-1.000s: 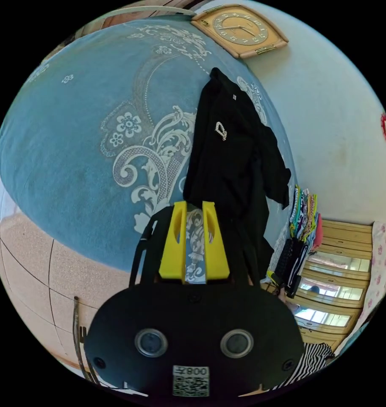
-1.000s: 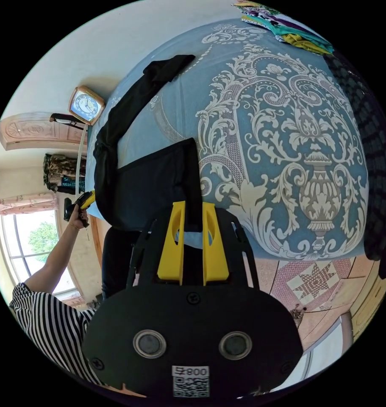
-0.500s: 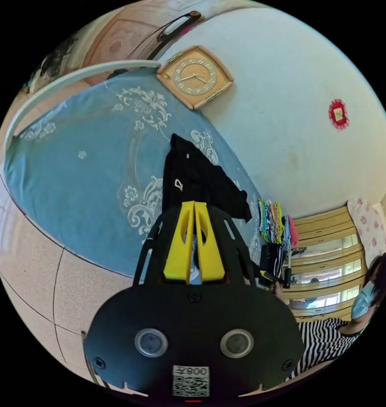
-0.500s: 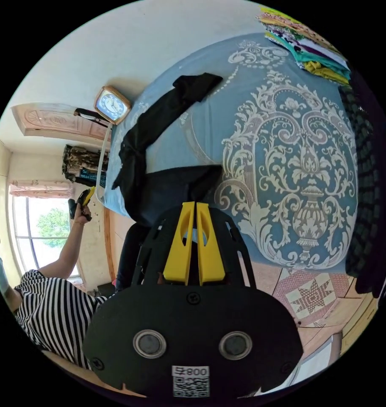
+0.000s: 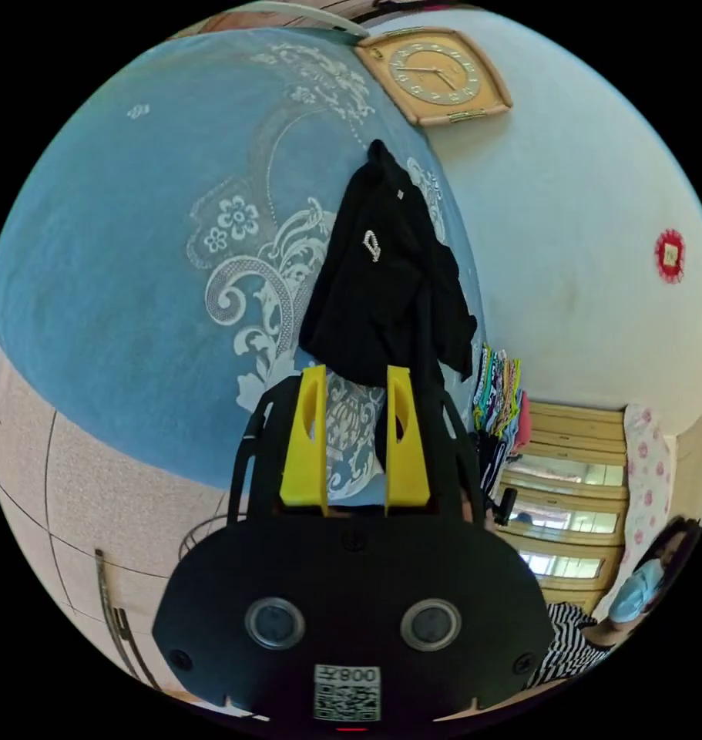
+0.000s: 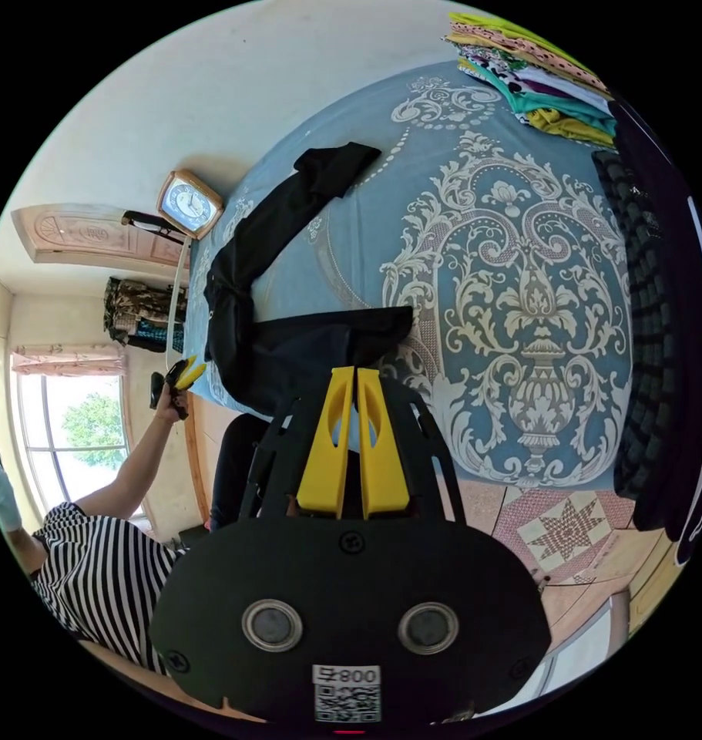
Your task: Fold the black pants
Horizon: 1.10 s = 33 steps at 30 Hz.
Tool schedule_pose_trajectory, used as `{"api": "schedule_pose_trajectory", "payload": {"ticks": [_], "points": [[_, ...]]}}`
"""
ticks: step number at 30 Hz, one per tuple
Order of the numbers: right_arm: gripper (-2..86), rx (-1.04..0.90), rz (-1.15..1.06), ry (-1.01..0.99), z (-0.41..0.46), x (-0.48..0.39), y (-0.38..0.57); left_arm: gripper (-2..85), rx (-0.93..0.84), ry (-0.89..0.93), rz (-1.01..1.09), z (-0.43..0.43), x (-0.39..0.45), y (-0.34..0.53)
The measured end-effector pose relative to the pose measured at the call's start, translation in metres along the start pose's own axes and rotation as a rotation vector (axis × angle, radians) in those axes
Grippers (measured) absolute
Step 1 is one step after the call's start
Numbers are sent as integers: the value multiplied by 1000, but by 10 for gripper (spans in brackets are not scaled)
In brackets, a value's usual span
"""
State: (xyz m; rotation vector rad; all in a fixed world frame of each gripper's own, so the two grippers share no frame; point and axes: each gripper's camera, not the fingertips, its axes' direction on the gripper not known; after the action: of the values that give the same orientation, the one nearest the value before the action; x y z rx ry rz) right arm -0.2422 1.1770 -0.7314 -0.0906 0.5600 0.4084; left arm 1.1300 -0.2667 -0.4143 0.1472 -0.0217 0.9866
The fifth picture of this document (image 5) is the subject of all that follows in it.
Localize wooden framed window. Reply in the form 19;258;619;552
496;400;630;611

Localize floral curtain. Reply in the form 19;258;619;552
619;403;673;570

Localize pile of clothes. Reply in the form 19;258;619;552
470;341;532;504

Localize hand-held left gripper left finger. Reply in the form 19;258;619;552
279;364;329;516

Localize bed with blue patterned sheet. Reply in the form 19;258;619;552
0;25;490;505

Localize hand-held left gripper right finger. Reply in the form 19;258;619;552
385;365;432;516

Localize person's body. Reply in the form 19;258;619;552
523;516;702;690

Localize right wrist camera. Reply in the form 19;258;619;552
493;486;520;527

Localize red round wall ornament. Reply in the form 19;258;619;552
653;227;687;285

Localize beige wall clock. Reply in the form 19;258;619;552
354;27;514;128

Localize black pants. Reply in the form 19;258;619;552
297;138;479;470

